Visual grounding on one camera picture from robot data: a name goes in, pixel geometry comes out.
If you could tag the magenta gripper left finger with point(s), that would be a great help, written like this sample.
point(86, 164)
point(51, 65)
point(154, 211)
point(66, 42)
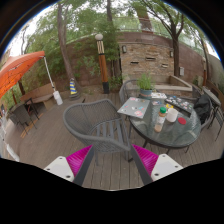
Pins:
point(74, 167)

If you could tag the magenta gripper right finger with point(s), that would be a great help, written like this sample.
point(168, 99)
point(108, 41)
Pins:
point(151, 166)

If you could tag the bottle with green cap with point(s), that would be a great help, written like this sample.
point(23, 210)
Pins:
point(160, 119)

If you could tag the round glass table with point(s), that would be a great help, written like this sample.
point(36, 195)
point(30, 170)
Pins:
point(173, 135)

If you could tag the grey wicker chair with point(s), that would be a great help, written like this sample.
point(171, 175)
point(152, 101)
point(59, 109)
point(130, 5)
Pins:
point(98, 124)

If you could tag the red round coaster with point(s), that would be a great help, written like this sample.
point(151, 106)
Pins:
point(182, 120)

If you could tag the white cup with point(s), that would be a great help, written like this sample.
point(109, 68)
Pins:
point(172, 115)

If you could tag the grey laptop with stickers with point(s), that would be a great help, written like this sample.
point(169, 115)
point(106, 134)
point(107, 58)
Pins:
point(134, 107)

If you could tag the white umbrella base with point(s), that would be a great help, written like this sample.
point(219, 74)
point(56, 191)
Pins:
point(57, 97)

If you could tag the black laptop with stickers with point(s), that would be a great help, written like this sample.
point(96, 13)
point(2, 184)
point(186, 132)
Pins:
point(180, 103)

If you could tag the dark chair far left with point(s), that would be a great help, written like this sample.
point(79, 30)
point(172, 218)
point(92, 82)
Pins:
point(21, 113)

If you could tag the striped blue yellow cone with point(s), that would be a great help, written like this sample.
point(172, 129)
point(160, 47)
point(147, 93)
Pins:
point(73, 90)

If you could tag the wooden bench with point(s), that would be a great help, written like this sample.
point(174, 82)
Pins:
point(43, 94)

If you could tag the black bag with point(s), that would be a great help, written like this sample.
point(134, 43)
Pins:
point(203, 107)

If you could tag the grey chair behind table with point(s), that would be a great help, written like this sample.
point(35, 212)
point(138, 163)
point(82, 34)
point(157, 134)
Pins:
point(128, 89)

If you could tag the chair at right edge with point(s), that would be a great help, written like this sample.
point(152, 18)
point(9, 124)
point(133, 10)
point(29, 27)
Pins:
point(218, 113)

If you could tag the potted green plant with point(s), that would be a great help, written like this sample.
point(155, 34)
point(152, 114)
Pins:
point(146, 86)

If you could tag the orange patio umbrella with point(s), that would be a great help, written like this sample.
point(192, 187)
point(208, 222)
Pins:
point(15, 68)

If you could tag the stone fireplace wall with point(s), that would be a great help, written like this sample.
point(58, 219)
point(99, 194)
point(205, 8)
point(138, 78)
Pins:
point(142, 58)

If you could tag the wooden lamp post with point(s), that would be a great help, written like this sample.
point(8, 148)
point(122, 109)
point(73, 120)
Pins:
point(102, 63)

